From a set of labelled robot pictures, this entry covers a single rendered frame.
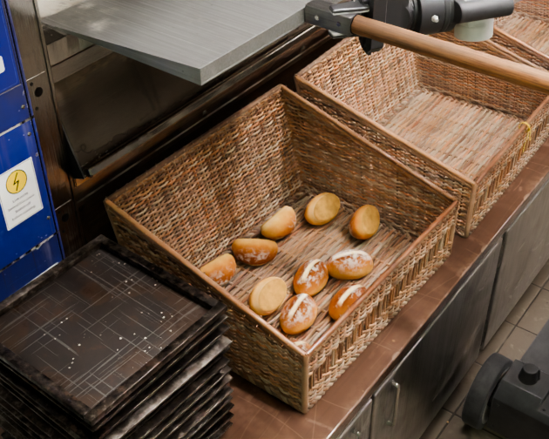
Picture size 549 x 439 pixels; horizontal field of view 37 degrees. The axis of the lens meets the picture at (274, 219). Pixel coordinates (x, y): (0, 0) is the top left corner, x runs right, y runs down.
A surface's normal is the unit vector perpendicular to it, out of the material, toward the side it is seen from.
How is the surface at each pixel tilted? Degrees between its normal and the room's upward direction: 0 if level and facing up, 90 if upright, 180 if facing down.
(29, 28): 90
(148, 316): 0
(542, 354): 0
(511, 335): 0
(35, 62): 90
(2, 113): 90
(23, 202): 90
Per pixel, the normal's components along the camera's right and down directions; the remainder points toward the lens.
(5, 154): 0.81, 0.37
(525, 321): -0.01, -0.78
